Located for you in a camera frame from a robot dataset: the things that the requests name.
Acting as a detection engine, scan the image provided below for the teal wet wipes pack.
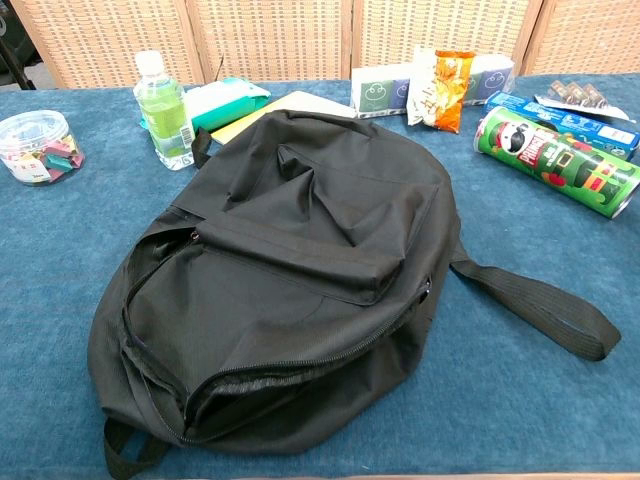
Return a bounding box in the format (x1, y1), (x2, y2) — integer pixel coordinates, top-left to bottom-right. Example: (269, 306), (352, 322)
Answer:
(139, 77), (272, 134)

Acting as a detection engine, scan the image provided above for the long white box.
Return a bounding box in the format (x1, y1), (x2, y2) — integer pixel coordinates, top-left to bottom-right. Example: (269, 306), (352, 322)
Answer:
(349, 54), (516, 119)

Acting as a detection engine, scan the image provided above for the white blister card pack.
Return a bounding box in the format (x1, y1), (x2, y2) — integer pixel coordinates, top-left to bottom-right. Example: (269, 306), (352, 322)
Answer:
(534, 79), (631, 121)

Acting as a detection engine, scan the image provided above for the long blue carton box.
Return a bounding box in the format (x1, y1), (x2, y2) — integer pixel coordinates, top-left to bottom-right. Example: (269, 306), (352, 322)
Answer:
(483, 91), (640, 161)

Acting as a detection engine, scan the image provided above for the wicker folding screen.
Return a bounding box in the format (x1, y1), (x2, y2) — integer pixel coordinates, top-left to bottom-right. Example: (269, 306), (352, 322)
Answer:
(9, 0), (640, 90)

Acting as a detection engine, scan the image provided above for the black fabric backpack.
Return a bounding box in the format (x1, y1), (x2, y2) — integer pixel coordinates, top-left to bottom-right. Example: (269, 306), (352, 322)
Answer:
(87, 109), (623, 469)

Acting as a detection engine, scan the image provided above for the green Pringles can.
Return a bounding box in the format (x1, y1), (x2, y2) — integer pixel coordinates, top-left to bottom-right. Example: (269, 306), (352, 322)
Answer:
(473, 106), (640, 220)

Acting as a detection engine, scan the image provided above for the orange snack bag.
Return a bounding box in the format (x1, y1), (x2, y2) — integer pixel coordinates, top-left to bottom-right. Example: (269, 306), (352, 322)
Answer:
(407, 45), (476, 134)

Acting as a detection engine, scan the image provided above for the black tripod stand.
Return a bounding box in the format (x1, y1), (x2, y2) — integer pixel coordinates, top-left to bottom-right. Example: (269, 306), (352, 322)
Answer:
(0, 29), (36, 91)

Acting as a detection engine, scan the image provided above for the blue tablecloth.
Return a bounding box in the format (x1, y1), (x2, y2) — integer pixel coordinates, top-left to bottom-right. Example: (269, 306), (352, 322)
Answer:
(0, 73), (640, 476)

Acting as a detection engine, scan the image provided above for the green label drink bottle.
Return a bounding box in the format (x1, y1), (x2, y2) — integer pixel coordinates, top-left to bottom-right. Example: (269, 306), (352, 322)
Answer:
(132, 50), (196, 172)

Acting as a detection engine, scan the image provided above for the clear jar of coloured clips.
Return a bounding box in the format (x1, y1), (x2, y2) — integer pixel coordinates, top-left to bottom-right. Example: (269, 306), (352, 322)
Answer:
(0, 109), (86, 187)

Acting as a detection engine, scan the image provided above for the yellow and white notepad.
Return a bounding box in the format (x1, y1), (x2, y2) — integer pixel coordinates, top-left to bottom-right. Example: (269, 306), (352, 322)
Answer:
(209, 90), (357, 146)

